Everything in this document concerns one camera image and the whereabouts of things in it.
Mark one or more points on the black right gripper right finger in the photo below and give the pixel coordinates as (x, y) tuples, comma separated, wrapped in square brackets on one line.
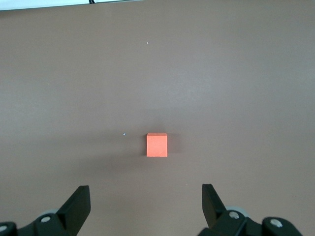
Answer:
[(212, 209)]

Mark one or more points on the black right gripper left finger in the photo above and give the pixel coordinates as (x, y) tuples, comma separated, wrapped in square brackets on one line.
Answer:
[(73, 209)]

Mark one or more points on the orange foam block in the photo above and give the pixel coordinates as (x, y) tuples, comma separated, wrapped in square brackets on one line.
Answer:
[(157, 146)]

